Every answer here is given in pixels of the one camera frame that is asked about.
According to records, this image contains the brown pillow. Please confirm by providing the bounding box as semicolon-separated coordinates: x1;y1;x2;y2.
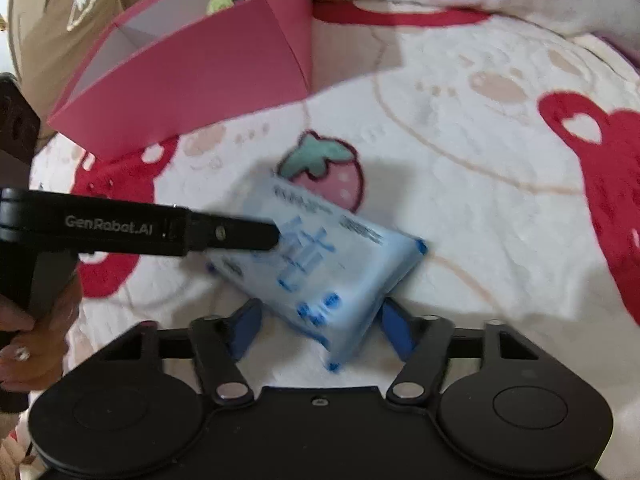
8;0;139;148

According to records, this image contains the blue white tissue pack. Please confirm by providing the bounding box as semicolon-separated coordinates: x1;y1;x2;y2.
207;177;427;370

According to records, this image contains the person left hand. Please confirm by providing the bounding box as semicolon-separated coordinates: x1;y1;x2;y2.
1;275;82;392

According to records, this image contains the pink cardboard box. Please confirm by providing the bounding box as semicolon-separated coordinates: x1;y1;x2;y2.
48;0;312;159

